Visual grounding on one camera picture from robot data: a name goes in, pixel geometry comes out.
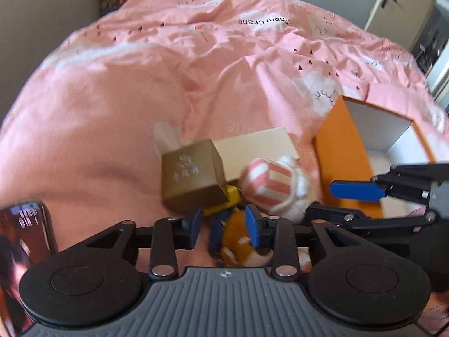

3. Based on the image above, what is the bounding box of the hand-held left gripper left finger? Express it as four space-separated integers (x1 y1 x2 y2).
86 209 204 281

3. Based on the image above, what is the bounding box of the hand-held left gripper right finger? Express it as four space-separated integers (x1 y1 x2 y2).
245 204 362 281

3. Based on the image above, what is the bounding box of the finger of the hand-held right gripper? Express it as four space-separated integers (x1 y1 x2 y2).
330 163 449 204
304 202 439 237

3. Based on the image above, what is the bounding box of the red panda plush toy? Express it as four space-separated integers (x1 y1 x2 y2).
210 209 313 274

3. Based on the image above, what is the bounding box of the yellow tape measure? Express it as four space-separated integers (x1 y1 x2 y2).
203 184 242 218

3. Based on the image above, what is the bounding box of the orange cardboard box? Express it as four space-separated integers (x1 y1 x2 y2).
313 95 437 220

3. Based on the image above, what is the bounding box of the pink white striped plush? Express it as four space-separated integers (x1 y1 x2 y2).
239 155 313 223

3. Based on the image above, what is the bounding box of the small brown cardboard box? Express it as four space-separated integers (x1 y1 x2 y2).
161 139 228 215

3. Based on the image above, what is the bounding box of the beige glasses box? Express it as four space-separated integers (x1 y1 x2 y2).
212 127 300 187

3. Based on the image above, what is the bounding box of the pink printed blanket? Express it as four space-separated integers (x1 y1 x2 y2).
0 0 449 278

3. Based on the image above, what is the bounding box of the black smartphone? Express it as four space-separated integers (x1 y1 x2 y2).
0 200 58 336

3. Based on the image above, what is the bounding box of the grey room door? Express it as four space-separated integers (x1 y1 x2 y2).
363 0 443 51

